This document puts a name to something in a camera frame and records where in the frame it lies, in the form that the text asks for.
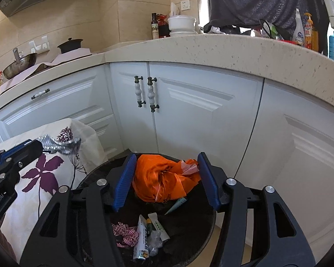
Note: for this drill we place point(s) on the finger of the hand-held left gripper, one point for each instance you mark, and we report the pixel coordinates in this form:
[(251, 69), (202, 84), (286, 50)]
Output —
[(30, 151), (11, 150)]

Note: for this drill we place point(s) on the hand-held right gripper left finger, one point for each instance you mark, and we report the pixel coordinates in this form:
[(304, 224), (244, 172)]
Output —
[(125, 183)]

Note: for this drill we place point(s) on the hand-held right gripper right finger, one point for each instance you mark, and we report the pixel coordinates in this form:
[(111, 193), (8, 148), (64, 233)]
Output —
[(208, 183)]

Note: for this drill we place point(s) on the silver foil wrapper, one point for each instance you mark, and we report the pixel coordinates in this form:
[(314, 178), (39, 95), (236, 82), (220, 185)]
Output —
[(53, 144)]

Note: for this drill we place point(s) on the orange plastic bag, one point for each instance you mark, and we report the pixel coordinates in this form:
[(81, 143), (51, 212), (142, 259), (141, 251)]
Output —
[(156, 178)]

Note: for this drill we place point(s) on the light blue printed tube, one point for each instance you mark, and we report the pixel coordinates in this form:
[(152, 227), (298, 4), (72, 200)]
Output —
[(176, 205)]

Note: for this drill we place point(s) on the green label dark bottle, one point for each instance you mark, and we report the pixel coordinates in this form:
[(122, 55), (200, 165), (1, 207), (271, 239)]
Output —
[(149, 225)]

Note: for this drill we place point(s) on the black trash can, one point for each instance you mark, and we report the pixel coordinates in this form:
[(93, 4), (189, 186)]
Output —
[(183, 228)]

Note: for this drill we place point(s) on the red checked cloth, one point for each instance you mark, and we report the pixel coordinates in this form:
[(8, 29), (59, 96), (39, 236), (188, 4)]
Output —
[(125, 235)]

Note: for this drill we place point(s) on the white blue toothpaste tube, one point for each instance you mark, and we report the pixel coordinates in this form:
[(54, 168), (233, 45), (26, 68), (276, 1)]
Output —
[(141, 239)]

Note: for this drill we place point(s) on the clear plastic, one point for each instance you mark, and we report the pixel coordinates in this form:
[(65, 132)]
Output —
[(156, 243)]

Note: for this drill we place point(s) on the floral tablecloth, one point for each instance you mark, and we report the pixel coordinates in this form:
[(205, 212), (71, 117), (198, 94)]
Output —
[(25, 214)]

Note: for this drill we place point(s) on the white kitchen cabinets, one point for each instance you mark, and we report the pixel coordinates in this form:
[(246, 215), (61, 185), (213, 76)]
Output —
[(200, 122)]

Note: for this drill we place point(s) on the pink cloth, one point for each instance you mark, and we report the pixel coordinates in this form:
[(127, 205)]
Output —
[(22, 79), (75, 57)]

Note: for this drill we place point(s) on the steel wok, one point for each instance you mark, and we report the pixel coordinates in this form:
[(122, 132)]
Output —
[(19, 66)]

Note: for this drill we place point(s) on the black clay pot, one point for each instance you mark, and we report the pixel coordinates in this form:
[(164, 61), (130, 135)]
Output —
[(71, 47)]

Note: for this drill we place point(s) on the beige speckled countertop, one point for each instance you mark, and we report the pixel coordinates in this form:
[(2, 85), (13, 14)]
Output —
[(211, 50)]

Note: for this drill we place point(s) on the white lidded bowl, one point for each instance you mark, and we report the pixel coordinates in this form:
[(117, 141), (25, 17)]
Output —
[(183, 34), (181, 23)]

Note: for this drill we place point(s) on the dark oil bottle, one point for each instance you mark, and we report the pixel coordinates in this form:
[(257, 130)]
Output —
[(155, 29)]

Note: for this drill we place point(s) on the red packet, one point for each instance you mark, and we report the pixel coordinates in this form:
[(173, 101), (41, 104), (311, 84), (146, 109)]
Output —
[(163, 27)]

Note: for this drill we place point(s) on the white spray bottle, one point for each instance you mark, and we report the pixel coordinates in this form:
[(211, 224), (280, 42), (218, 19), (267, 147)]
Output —
[(298, 33)]

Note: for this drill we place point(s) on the white plastic bag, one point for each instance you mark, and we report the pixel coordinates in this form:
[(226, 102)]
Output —
[(174, 10)]

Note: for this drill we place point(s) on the orange dish soap bottle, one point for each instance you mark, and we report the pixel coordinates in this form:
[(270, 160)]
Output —
[(311, 36)]

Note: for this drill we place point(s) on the dark curtain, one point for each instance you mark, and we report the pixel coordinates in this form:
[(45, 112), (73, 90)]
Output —
[(261, 0)]

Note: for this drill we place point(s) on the white wall hook rack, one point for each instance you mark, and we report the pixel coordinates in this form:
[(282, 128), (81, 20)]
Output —
[(39, 46)]

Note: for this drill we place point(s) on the white wall socket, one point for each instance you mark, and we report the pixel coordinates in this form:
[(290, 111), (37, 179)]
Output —
[(185, 4)]

